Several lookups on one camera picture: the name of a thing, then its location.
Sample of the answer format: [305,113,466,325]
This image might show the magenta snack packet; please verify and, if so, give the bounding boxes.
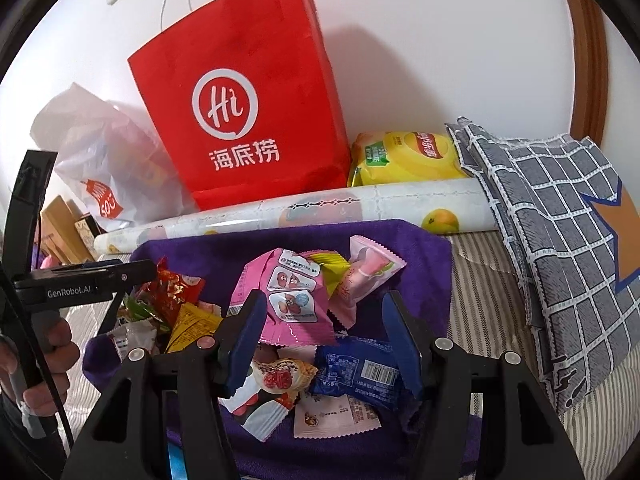
[229,248,334,347]

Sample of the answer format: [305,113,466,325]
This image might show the wooden door frame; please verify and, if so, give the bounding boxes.
[559,0,609,147]

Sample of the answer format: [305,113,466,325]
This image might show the white plastic shopping bag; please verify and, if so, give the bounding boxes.
[29,82,197,234]

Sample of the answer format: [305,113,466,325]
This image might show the white pink snack packet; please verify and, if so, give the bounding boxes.
[293,393,383,439]

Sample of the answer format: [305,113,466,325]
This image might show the yellow green snack packet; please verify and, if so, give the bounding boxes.
[304,251,352,282]

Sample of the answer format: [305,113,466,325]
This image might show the yellow chips bag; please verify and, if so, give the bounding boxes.
[347,130,469,189]

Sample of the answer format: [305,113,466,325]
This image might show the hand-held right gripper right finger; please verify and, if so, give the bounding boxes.
[381,290,587,480]

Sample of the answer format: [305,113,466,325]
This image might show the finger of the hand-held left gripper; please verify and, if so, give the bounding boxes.
[2,150,59,282]
[14,258,157,287]

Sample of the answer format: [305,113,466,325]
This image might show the purple towel covered tray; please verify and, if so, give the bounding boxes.
[82,218,481,480]

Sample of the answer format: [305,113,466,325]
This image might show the person's left hand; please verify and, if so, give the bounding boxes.
[0,317,82,415]

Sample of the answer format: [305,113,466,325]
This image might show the fruit print paper roll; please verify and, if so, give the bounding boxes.
[94,177,499,257]

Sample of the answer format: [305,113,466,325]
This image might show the blue cookie packet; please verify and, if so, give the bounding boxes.
[309,336,402,407]

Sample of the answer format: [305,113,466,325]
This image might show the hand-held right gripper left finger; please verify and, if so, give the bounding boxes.
[60,290,269,480]

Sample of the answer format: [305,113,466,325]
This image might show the panda print snack packet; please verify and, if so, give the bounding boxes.
[219,389,297,443]

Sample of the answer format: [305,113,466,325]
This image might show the brown patterned notebook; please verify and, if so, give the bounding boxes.
[74,212,104,257]

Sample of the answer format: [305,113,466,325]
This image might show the red paper shopping bag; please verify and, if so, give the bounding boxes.
[127,0,354,212]

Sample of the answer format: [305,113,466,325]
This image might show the wooden headboard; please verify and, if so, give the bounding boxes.
[39,197,82,267]

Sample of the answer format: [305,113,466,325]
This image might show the checked cloth bag with star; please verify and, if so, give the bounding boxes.
[444,117,640,414]

